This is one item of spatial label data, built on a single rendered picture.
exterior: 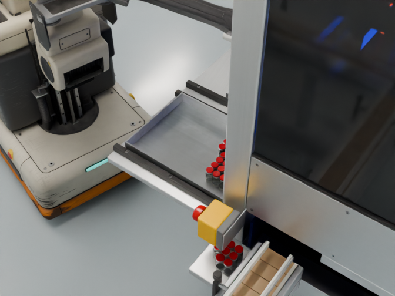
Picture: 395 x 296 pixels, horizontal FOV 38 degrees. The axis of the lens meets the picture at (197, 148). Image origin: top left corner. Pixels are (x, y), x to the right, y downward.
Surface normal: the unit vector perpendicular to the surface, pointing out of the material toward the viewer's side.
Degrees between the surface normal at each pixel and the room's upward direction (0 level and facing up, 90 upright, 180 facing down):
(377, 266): 90
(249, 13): 90
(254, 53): 90
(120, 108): 0
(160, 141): 0
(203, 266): 0
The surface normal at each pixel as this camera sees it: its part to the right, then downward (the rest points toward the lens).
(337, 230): -0.59, 0.59
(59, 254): 0.00, -0.68
